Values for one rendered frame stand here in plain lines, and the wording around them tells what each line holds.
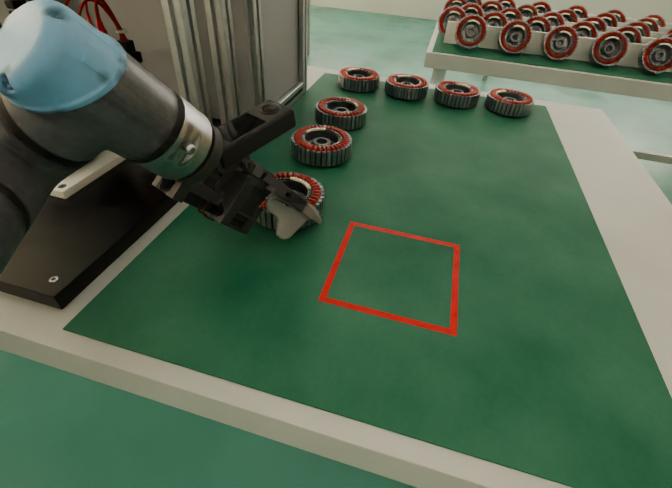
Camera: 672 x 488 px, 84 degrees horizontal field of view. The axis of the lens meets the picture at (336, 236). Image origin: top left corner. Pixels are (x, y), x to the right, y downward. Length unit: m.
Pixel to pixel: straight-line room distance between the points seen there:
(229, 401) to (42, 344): 0.20
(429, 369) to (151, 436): 0.95
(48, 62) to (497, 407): 0.44
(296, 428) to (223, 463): 0.80
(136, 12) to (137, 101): 0.53
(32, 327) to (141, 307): 0.10
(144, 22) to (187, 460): 1.01
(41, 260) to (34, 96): 0.27
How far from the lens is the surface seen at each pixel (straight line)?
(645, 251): 0.71
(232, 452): 1.18
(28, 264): 0.55
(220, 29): 0.69
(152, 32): 0.85
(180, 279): 0.49
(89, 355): 0.46
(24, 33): 0.34
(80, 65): 0.32
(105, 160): 0.70
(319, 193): 0.55
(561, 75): 1.59
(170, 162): 0.37
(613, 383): 0.49
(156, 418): 1.26
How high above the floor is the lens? 1.09
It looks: 40 degrees down
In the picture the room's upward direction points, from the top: 5 degrees clockwise
